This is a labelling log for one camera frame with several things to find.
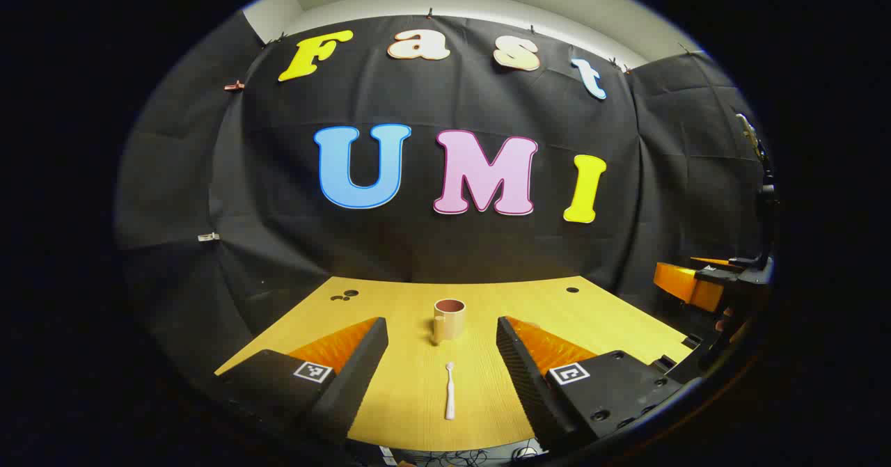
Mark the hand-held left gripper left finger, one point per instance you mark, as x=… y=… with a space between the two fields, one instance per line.
x=362 y=362

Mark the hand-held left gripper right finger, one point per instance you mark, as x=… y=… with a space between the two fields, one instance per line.
x=518 y=362

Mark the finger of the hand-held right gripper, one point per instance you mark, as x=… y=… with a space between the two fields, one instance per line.
x=686 y=285

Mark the silver cloth clip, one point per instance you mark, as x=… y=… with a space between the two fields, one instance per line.
x=207 y=236

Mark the white toothbrush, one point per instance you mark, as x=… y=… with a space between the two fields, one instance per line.
x=450 y=394

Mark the wooden desktop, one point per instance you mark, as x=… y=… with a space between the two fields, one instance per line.
x=418 y=383

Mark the beige cup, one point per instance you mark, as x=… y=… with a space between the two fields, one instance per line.
x=451 y=322

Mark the red cloth clip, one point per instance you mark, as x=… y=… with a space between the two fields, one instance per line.
x=234 y=86

